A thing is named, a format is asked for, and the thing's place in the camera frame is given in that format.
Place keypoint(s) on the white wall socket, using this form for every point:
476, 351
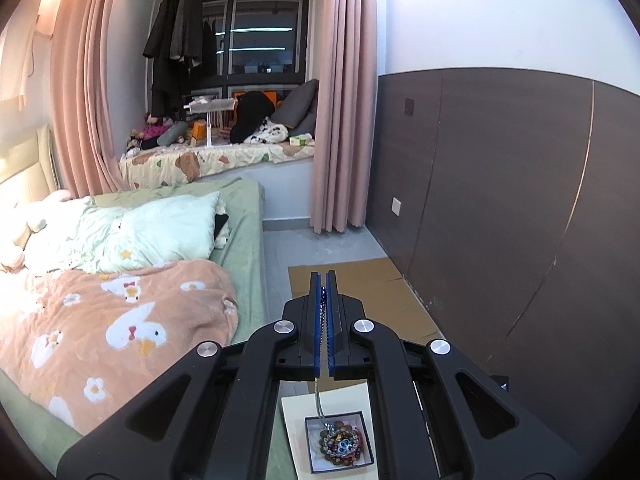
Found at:
395, 206

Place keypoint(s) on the black jewelry box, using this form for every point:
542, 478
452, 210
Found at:
315, 465

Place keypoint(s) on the light green pillow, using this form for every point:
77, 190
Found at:
150, 232

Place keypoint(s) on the pile of plush toys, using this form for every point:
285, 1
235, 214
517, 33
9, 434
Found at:
157, 132

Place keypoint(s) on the green tissue box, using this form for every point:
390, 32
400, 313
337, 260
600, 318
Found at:
301, 139

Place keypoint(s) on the white black spotted plush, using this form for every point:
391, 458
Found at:
270, 132

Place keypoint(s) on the pink curtain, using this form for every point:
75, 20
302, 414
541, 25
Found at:
345, 95
85, 85

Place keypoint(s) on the blue flower hair ornament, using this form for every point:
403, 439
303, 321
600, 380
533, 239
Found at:
343, 444

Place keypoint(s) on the white pillow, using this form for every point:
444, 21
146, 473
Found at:
30, 220

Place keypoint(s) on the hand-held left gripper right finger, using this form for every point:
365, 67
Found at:
334, 330

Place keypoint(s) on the cardboard sheet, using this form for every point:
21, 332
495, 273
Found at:
380, 285

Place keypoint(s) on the dark wall switch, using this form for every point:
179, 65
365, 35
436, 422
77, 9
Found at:
409, 106

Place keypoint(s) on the hanging dark clothes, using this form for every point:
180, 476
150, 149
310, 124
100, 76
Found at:
175, 45

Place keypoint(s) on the beige padded headboard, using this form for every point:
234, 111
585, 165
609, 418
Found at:
25, 160

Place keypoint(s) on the bear print window seat cushion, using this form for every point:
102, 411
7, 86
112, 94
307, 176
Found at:
210, 162

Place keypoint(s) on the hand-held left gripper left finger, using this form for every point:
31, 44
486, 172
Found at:
320, 330

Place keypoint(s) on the orange duck print blanket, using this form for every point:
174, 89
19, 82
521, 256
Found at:
125, 330

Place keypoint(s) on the hanging white garment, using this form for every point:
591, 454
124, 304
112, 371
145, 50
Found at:
15, 65

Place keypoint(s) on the grey pillow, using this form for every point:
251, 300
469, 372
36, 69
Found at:
300, 105

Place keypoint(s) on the green sheeted bed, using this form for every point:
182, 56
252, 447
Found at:
245, 230

